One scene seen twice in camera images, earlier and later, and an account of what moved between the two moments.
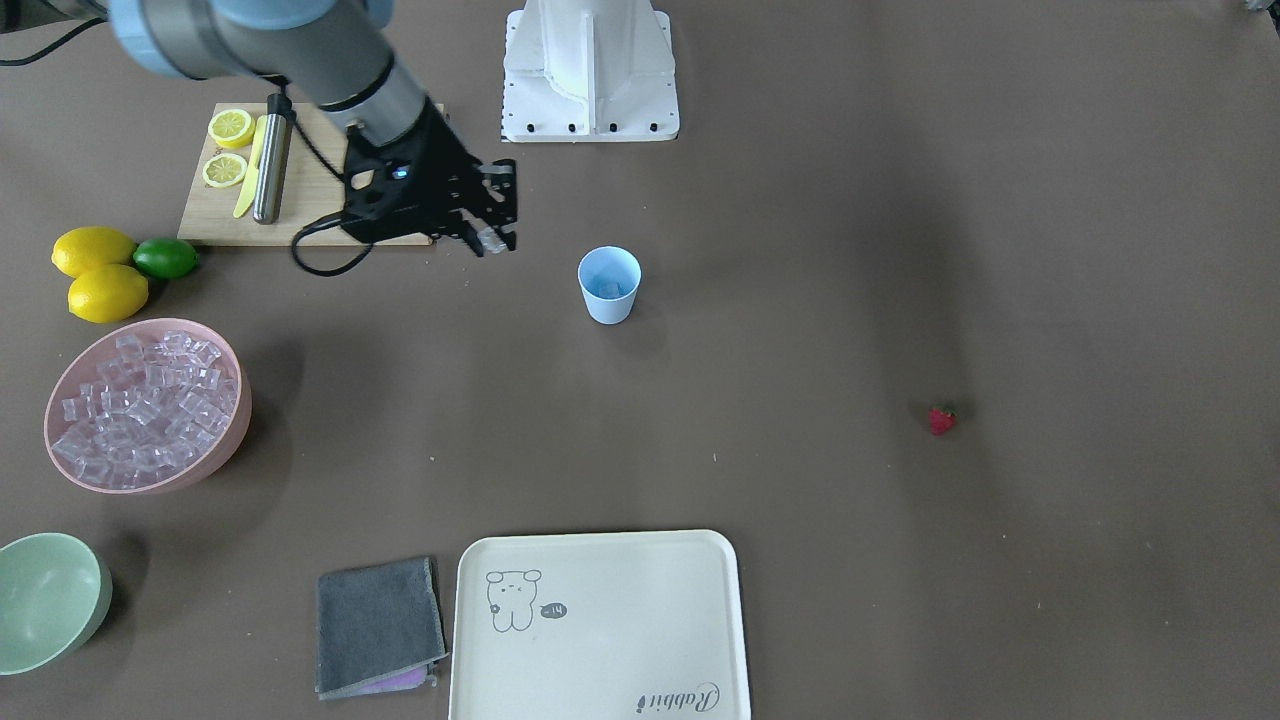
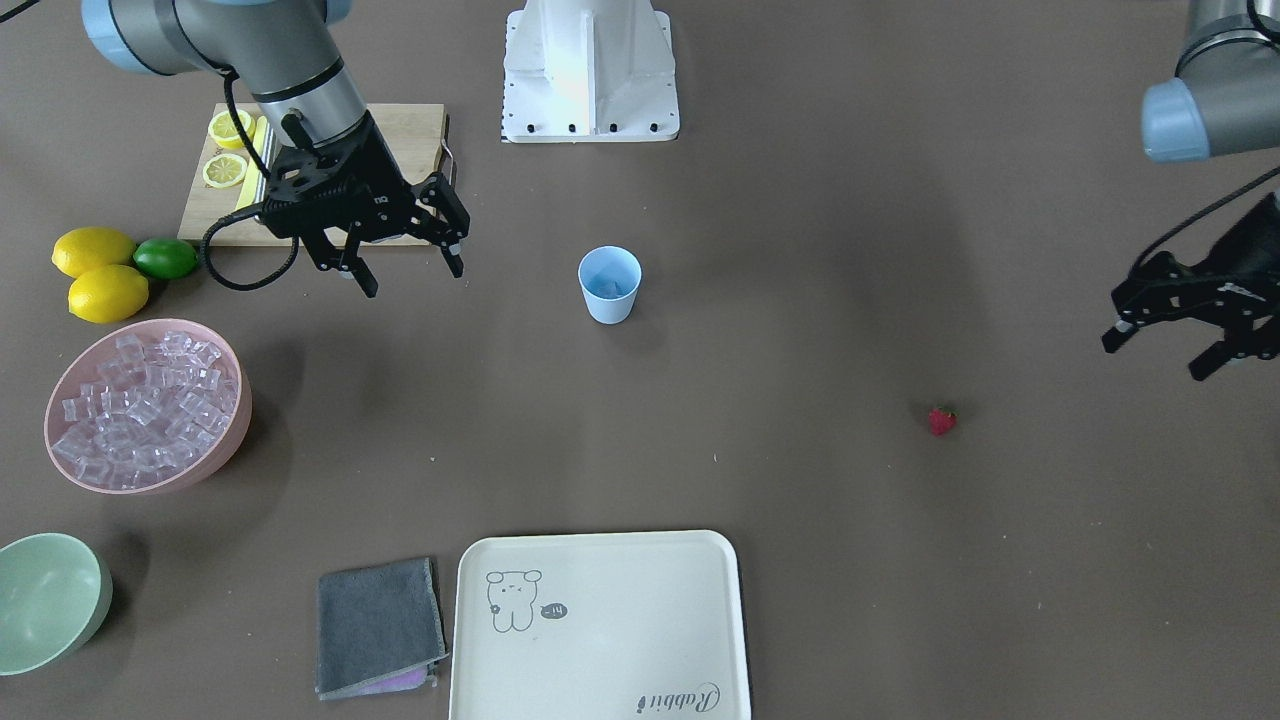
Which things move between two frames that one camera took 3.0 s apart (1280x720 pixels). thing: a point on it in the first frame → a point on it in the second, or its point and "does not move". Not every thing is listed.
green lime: (165, 258) does not move
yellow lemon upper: (82, 248) does not move
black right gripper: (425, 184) → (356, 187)
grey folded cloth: (380, 629) does not move
